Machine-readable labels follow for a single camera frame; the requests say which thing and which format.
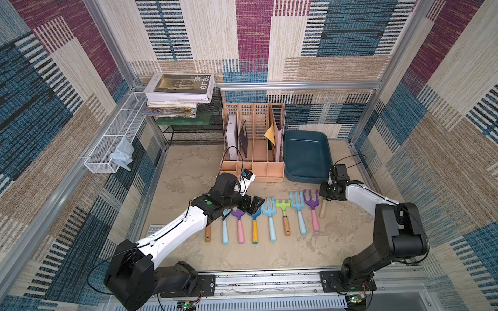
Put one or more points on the white wire wall basket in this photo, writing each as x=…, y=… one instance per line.
x=125, y=123

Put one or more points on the purple shovel pink handle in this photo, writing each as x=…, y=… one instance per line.
x=311, y=199

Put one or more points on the black mesh wire shelf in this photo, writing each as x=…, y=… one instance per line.
x=205, y=129

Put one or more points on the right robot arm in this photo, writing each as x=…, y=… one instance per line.
x=397, y=234

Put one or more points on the light blue claw rake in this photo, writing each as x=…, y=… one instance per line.
x=225, y=237

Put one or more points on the white crumpled cloth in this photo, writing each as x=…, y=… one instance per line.
x=122, y=155

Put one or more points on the light blue fork rake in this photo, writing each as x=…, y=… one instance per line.
x=269, y=210

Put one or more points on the purple rake pink handle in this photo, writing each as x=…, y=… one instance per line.
x=240, y=232

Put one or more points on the stack of books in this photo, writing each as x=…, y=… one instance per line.
x=177, y=95

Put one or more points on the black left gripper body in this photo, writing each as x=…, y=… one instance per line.
x=236, y=200

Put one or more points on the blue rake yellow handle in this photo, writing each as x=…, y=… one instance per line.
x=255, y=234

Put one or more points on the white remote keypad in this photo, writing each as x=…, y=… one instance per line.
x=153, y=229

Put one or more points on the white book in organizer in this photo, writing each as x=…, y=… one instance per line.
x=231, y=137

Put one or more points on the pink plastic desk organizer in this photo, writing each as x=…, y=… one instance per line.
x=260, y=159

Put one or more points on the green trowel wooden handle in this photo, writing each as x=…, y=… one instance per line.
x=284, y=206

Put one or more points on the dark thin book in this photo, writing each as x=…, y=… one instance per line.
x=243, y=138

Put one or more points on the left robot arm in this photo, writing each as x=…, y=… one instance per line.
x=135, y=273

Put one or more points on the dark teal storage box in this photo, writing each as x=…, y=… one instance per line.
x=307, y=156

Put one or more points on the dark green rake wooden handle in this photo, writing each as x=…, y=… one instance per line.
x=323, y=208

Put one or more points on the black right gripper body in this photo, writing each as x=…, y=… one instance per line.
x=332, y=189

